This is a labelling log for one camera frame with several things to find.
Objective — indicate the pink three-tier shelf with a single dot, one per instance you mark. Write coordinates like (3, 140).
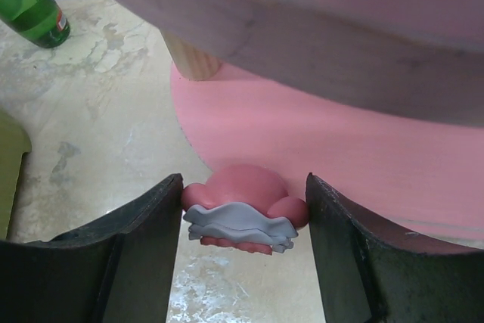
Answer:
(403, 82)

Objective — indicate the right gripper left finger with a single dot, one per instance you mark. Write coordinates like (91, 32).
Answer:
(116, 268)

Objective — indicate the green glass bottle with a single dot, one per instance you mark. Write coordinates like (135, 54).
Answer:
(42, 22)

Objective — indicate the pink round toy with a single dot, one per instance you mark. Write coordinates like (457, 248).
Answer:
(246, 207)

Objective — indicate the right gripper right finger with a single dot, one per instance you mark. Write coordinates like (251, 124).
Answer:
(371, 269)

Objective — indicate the olive green fruit bin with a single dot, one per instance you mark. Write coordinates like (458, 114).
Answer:
(15, 142)

